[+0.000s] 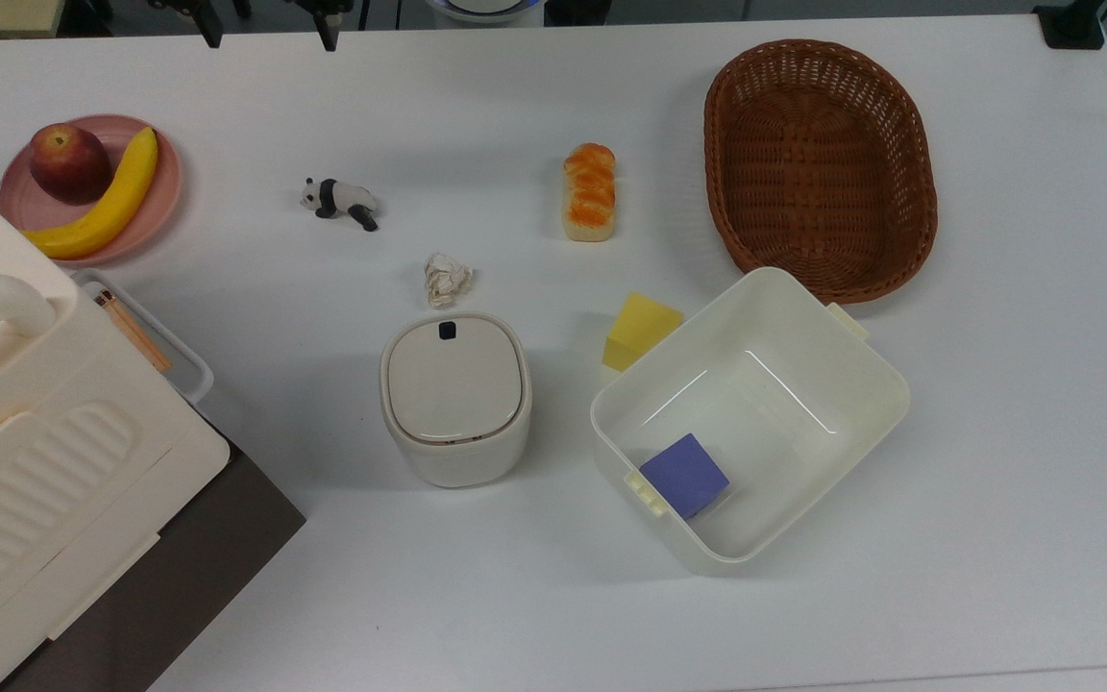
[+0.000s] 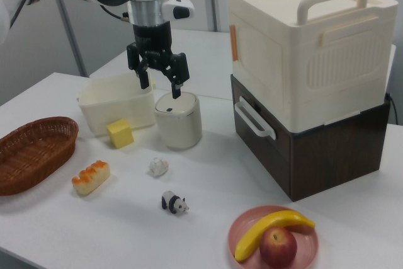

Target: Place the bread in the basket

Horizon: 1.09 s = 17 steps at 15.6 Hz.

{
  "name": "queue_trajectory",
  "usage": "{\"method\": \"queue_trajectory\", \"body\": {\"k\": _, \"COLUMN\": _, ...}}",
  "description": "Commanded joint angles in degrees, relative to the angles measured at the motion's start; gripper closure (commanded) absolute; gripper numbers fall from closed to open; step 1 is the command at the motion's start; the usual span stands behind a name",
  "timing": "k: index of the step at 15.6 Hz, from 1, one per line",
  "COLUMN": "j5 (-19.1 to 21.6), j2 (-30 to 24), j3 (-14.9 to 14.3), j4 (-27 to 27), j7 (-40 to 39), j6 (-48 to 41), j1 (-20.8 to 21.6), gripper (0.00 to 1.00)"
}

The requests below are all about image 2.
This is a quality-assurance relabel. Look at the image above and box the black gripper cable at flange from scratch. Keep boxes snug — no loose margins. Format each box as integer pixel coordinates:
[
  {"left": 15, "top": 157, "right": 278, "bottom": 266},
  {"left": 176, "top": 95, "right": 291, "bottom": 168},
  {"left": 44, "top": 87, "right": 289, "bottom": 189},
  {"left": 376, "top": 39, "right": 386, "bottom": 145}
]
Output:
[{"left": 99, "top": 3, "right": 130, "bottom": 23}]

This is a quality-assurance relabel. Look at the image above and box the dark wood drawer cabinet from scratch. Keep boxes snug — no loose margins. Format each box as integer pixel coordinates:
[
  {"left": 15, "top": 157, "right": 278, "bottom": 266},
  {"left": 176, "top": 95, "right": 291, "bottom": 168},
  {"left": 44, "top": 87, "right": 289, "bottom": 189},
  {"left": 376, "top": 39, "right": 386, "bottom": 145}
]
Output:
[{"left": 230, "top": 73, "right": 392, "bottom": 202}]

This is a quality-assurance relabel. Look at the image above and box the yellow banana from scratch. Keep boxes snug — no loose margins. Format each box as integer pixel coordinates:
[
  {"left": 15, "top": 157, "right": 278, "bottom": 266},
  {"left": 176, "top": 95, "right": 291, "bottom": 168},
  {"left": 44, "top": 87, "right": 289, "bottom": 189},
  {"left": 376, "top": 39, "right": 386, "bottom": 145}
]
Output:
[{"left": 234, "top": 210, "right": 316, "bottom": 263}]

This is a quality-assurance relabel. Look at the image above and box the yellow foam block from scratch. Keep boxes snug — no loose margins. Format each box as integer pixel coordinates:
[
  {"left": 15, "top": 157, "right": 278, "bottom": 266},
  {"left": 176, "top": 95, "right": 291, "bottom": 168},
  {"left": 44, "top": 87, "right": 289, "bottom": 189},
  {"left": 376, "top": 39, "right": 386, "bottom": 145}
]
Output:
[{"left": 106, "top": 118, "right": 135, "bottom": 149}]

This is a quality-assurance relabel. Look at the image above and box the red apple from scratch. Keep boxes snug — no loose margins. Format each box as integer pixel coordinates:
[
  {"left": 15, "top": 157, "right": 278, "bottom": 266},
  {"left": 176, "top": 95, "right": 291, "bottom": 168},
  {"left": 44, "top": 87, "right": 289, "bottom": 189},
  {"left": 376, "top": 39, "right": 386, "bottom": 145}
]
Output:
[{"left": 259, "top": 226, "right": 298, "bottom": 268}]

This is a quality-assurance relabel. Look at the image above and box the brown wicker basket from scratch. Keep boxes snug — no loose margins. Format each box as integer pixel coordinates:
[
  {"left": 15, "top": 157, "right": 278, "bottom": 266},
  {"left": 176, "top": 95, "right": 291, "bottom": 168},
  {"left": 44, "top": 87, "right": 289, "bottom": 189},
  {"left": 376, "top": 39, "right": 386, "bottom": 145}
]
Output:
[{"left": 0, "top": 117, "right": 79, "bottom": 197}]

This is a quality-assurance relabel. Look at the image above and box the bread with orange topping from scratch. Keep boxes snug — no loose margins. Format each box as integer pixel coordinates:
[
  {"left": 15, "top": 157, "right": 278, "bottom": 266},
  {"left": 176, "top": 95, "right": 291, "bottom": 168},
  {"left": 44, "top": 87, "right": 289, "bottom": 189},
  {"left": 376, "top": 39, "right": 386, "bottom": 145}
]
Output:
[{"left": 71, "top": 160, "right": 111, "bottom": 197}]

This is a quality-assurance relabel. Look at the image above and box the white plastic open bin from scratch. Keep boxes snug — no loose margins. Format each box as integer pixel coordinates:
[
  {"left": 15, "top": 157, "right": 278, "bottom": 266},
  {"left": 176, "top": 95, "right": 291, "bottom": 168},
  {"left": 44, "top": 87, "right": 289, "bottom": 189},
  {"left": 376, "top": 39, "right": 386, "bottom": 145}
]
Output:
[{"left": 77, "top": 71, "right": 157, "bottom": 138}]

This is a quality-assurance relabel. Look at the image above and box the pink plate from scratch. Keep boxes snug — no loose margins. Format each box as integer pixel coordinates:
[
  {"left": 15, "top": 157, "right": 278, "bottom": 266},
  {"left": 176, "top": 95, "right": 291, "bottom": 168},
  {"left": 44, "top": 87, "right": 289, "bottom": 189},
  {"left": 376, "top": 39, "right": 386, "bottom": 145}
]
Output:
[{"left": 227, "top": 205, "right": 319, "bottom": 269}]

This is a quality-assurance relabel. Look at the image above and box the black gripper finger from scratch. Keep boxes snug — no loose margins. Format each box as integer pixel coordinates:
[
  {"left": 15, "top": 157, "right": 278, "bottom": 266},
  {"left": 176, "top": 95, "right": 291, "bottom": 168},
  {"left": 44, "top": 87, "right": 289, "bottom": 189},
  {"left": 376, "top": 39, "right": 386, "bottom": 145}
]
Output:
[
  {"left": 161, "top": 52, "right": 191, "bottom": 100},
  {"left": 126, "top": 42, "right": 151, "bottom": 90}
]

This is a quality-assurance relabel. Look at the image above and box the black and white panda toy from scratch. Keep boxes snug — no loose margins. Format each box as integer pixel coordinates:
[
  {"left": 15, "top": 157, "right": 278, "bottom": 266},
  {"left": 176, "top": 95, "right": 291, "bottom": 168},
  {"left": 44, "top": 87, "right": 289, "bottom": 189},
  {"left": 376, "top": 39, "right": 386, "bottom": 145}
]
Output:
[{"left": 161, "top": 190, "right": 190, "bottom": 215}]

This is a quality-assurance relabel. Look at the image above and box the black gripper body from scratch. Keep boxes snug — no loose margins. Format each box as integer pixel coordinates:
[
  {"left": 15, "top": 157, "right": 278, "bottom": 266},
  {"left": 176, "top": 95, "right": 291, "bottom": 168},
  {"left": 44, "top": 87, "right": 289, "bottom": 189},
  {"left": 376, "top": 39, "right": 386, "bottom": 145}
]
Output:
[{"left": 132, "top": 24, "right": 174, "bottom": 71}]

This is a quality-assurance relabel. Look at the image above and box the small white crumpled figurine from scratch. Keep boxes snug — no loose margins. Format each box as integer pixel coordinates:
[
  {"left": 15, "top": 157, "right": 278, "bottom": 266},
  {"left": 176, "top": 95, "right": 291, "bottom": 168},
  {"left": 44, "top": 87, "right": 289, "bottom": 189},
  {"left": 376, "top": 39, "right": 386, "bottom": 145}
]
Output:
[{"left": 148, "top": 156, "right": 169, "bottom": 178}]

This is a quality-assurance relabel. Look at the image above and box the white cylindrical lidded bin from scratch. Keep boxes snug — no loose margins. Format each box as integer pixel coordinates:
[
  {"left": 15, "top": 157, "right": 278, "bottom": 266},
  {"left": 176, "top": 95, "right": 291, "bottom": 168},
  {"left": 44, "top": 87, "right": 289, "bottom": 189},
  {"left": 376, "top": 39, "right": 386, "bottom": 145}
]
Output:
[{"left": 154, "top": 91, "right": 203, "bottom": 151}]

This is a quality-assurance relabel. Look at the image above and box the cream plastic box with handles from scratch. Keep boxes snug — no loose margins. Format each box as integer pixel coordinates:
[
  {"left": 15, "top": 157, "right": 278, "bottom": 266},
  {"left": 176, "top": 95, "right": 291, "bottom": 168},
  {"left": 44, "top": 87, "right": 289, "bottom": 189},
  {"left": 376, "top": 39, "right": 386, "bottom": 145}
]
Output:
[{"left": 225, "top": 0, "right": 398, "bottom": 133}]

